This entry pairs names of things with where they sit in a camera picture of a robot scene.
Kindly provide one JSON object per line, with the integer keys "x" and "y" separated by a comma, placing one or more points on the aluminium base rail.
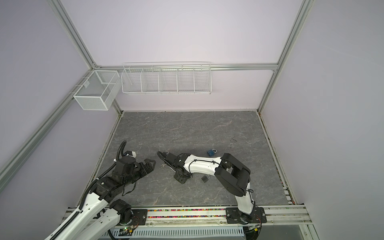
{"x": 208, "y": 222}

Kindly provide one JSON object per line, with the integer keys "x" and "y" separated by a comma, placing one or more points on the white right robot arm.
{"x": 234, "y": 176}

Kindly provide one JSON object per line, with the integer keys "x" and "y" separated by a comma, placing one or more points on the white mesh box basket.
{"x": 99, "y": 90}

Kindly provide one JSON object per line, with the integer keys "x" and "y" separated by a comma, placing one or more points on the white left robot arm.
{"x": 90, "y": 198}

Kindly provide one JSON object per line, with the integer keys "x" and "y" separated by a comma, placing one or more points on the aluminium frame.
{"x": 9, "y": 170}

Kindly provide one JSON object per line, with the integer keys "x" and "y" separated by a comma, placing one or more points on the blue padlock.
{"x": 211, "y": 152}

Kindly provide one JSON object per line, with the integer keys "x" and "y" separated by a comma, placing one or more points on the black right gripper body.
{"x": 180, "y": 178}

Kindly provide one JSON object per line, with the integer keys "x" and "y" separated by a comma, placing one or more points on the long white wire basket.
{"x": 167, "y": 78}

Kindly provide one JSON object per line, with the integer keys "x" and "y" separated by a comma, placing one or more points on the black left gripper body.
{"x": 135, "y": 175}

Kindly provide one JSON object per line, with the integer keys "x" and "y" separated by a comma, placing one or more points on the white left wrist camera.
{"x": 130, "y": 153}

